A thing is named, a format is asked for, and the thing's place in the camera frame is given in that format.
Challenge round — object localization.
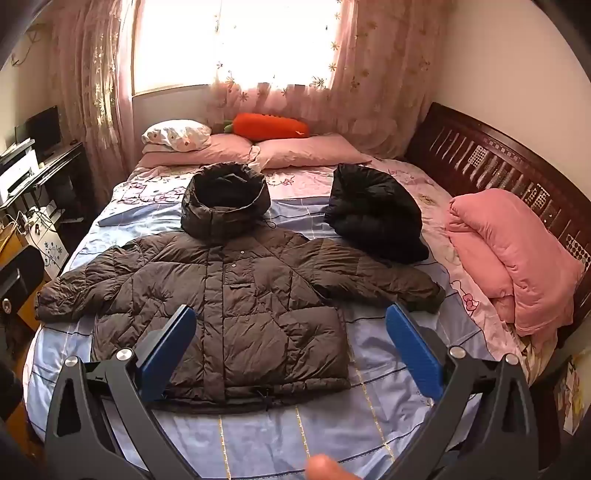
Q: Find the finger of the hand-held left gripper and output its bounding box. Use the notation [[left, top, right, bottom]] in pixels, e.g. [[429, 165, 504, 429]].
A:
[[0, 247, 44, 315]]

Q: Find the black puffer jacket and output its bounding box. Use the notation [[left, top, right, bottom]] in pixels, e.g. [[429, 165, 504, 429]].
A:
[[323, 162, 431, 265]]

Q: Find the yellow wooden shelf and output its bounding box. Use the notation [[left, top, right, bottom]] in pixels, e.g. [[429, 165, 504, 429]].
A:
[[0, 226, 47, 324]]

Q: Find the pink pillow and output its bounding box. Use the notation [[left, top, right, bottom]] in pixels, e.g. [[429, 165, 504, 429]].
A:
[[141, 134, 259, 167], [254, 134, 372, 169]]

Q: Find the black computer monitor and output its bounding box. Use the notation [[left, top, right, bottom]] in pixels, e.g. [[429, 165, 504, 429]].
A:
[[25, 105, 62, 158]]

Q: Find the white floral box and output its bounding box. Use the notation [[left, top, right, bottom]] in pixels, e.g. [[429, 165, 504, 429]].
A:
[[34, 222, 70, 268]]

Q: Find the white power strip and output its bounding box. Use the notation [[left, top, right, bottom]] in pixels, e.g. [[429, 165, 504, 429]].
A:
[[18, 208, 51, 227]]

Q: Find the black desk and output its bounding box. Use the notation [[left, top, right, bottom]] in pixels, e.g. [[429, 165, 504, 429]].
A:
[[0, 141, 93, 259]]

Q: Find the pink floral lace curtain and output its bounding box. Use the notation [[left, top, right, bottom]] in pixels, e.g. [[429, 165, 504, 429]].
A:
[[46, 0, 139, 185], [208, 0, 451, 158]]

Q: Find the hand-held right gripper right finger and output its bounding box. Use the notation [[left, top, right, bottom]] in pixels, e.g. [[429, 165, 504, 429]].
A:
[[385, 302, 541, 480]]

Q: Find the orange carrot plush pillow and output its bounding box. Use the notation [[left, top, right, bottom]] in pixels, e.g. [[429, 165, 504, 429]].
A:
[[223, 113, 311, 141]]

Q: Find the white printer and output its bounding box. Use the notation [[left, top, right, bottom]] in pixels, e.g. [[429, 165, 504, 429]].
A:
[[0, 150, 40, 204]]

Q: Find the brown puffer jacket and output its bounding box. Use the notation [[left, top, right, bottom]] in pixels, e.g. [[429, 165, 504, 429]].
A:
[[34, 161, 446, 402]]

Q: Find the blue striped bed sheet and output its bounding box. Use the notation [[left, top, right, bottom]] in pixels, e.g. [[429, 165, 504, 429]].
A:
[[23, 185, 485, 480]]

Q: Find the white floral pillow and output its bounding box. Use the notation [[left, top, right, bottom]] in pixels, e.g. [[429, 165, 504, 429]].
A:
[[141, 120, 212, 152]]

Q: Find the folded pink quilt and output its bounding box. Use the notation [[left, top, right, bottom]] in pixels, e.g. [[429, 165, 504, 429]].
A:
[[445, 188, 586, 337]]

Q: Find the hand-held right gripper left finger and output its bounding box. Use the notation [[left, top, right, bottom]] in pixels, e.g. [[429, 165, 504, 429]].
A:
[[44, 305, 199, 480]]

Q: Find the dark wooden headboard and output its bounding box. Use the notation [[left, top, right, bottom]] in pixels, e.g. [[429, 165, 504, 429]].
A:
[[404, 102, 591, 352]]

